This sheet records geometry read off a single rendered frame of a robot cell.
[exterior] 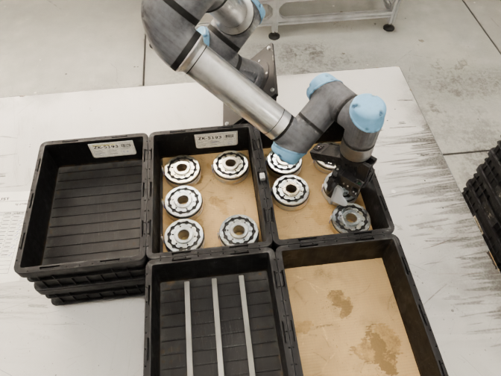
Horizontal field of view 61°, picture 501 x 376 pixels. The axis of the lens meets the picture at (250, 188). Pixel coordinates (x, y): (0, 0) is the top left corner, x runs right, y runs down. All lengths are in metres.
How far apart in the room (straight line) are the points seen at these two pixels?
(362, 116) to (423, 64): 2.24
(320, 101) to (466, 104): 2.03
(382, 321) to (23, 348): 0.90
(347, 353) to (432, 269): 0.42
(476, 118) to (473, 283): 1.65
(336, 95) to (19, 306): 1.00
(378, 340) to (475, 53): 2.59
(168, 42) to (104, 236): 0.56
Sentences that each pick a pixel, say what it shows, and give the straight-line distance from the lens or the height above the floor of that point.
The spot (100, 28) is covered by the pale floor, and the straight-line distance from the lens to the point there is 3.40.
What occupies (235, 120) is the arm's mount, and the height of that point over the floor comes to 0.84.
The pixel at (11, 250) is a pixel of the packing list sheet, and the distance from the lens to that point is 1.44.
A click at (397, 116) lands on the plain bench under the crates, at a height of 0.70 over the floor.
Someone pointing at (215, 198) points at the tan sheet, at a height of 0.83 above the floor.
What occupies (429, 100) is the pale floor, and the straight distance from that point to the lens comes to 2.88.
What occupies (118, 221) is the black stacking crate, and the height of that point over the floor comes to 0.83.
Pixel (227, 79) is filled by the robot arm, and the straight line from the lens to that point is 0.92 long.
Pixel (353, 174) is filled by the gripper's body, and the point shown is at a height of 0.99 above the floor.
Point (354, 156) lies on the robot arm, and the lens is 0.99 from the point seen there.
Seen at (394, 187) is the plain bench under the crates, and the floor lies 0.70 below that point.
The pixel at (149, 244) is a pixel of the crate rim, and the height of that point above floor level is 0.93.
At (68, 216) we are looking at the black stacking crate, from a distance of 1.26.
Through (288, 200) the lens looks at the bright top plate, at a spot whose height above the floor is 0.86.
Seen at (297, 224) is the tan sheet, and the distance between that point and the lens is 1.15.
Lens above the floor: 1.82
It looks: 55 degrees down
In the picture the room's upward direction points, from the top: straight up
